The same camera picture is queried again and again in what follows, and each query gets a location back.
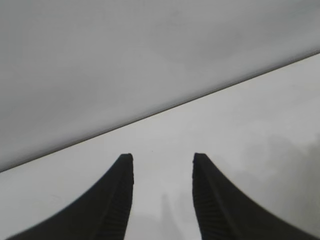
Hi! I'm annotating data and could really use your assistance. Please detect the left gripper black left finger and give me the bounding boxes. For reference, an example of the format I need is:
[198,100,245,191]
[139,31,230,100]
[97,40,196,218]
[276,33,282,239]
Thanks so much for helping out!
[4,152,135,240]

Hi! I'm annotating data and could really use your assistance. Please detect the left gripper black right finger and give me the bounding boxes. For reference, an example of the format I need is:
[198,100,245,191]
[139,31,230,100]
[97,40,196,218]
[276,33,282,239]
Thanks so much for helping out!
[192,152,316,240]

